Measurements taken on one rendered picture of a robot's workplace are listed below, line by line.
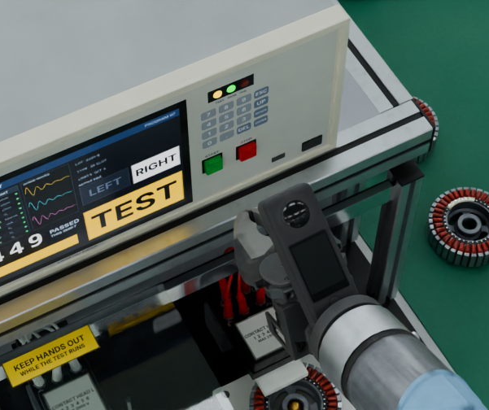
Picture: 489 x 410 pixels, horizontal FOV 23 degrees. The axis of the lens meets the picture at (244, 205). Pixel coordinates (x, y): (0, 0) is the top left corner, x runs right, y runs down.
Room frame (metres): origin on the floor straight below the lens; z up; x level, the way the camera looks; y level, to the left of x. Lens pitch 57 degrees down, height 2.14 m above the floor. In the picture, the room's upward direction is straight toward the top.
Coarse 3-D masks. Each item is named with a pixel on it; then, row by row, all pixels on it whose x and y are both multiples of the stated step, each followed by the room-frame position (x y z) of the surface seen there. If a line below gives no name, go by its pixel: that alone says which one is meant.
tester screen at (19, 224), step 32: (160, 128) 0.65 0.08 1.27; (64, 160) 0.61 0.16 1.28; (96, 160) 0.62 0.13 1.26; (128, 160) 0.63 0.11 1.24; (0, 192) 0.58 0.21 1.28; (32, 192) 0.59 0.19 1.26; (64, 192) 0.60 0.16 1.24; (128, 192) 0.63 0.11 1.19; (0, 224) 0.57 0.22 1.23; (32, 224) 0.59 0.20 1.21; (64, 224) 0.60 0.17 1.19; (128, 224) 0.63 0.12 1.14
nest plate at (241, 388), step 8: (304, 360) 0.65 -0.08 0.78; (312, 360) 0.65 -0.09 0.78; (320, 368) 0.64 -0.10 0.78; (248, 376) 0.63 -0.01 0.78; (232, 384) 0.62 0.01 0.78; (240, 384) 0.62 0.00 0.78; (248, 384) 0.62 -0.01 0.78; (232, 392) 0.61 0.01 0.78; (240, 392) 0.61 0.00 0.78; (248, 392) 0.61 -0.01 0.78; (296, 392) 0.61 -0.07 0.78; (232, 400) 0.60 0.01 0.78; (240, 400) 0.60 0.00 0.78; (248, 400) 0.60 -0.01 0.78; (280, 400) 0.60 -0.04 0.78; (312, 400) 0.60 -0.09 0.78; (344, 400) 0.60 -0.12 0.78; (240, 408) 0.59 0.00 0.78; (248, 408) 0.59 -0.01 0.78; (344, 408) 0.59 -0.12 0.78; (352, 408) 0.59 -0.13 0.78
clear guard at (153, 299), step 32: (128, 288) 0.60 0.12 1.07; (160, 288) 0.60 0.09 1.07; (64, 320) 0.56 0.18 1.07; (96, 320) 0.56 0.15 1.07; (128, 320) 0.56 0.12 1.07; (160, 320) 0.56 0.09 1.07; (0, 352) 0.52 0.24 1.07; (96, 352) 0.52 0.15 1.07; (128, 352) 0.52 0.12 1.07; (160, 352) 0.52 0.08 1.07; (192, 352) 0.52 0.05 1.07; (0, 384) 0.49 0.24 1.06; (32, 384) 0.49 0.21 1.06; (64, 384) 0.49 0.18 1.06; (96, 384) 0.49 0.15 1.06; (128, 384) 0.49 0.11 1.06; (160, 384) 0.49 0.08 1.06; (192, 384) 0.49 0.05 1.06
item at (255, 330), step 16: (208, 288) 0.72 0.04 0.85; (208, 304) 0.70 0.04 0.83; (272, 304) 0.68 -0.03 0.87; (224, 320) 0.67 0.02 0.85; (240, 320) 0.66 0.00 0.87; (256, 320) 0.66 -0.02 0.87; (240, 336) 0.64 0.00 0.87; (256, 336) 0.64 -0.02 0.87; (272, 336) 0.64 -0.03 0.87; (240, 352) 0.63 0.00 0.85; (256, 352) 0.62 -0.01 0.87; (272, 352) 0.62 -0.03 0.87; (256, 368) 0.60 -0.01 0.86; (272, 368) 0.61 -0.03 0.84; (288, 368) 0.62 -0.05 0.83; (304, 368) 0.62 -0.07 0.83; (272, 384) 0.60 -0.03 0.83; (288, 384) 0.60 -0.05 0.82
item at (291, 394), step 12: (312, 372) 0.62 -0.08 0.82; (300, 384) 0.61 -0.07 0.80; (312, 384) 0.60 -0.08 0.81; (324, 384) 0.60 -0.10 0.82; (252, 396) 0.59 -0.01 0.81; (264, 396) 0.59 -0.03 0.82; (276, 396) 0.60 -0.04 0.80; (288, 396) 0.59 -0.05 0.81; (300, 396) 0.59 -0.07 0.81; (312, 396) 0.60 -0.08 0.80; (324, 396) 0.59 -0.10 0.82; (336, 396) 0.59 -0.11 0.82; (252, 408) 0.57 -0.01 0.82; (264, 408) 0.57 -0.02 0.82; (312, 408) 0.58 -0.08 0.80; (324, 408) 0.57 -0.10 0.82; (336, 408) 0.57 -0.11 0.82
